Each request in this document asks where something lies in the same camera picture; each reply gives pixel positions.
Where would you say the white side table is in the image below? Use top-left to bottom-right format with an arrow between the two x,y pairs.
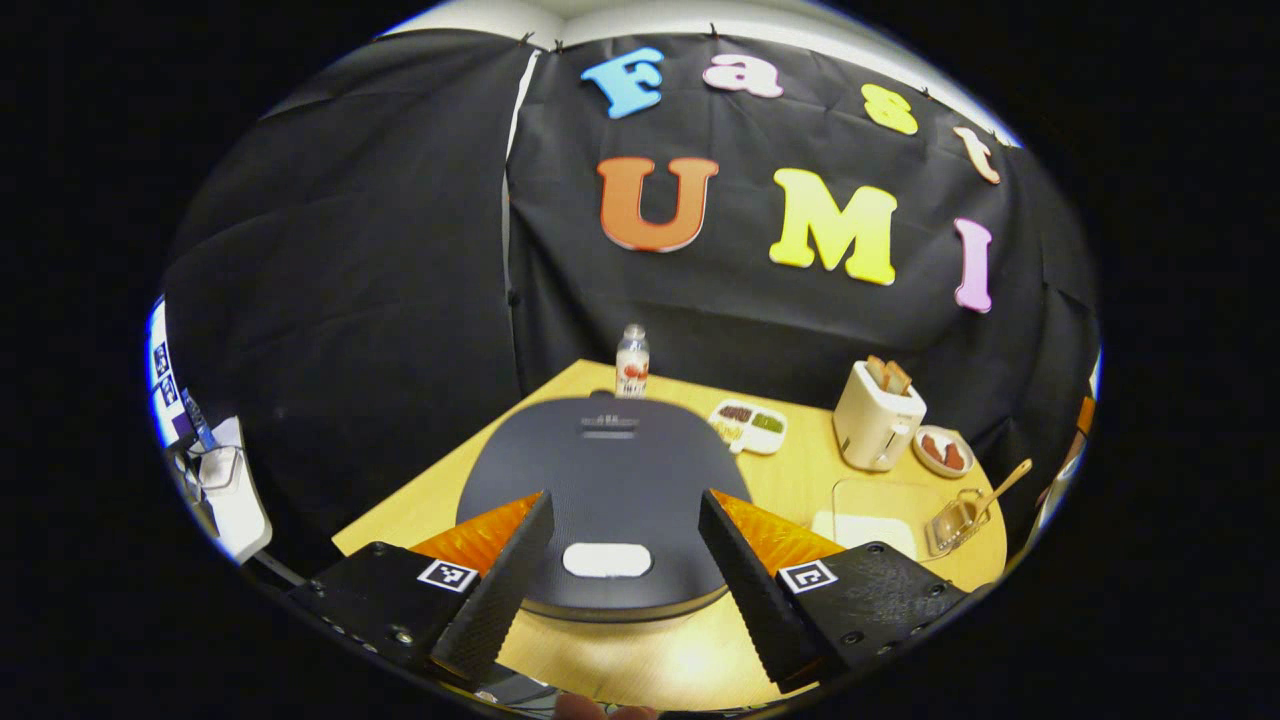
183,418 -> 274,564

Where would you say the white divided bean plate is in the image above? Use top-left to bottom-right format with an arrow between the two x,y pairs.
708,399 -> 788,456

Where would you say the dark grey rice cooker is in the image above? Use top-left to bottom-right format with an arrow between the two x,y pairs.
455,390 -> 753,623

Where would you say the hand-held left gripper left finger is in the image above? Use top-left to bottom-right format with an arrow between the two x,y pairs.
288,490 -> 556,686

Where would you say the clear plastic drink bottle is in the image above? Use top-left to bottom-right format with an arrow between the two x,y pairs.
616,324 -> 651,399

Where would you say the clear glass dish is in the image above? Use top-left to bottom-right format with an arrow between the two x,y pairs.
812,478 -> 946,561

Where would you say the computer monitor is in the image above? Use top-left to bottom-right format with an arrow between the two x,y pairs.
146,298 -> 216,453

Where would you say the wooden spoon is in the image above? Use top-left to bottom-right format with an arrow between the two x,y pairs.
940,459 -> 1034,541

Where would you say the white toaster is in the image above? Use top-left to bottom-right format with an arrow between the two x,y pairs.
833,356 -> 928,473

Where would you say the white round plate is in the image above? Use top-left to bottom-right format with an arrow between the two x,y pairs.
912,425 -> 975,479

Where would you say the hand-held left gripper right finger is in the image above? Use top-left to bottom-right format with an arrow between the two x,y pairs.
698,490 -> 969,691

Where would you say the black backdrop cloth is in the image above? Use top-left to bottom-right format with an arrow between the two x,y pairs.
165,28 -> 1101,561

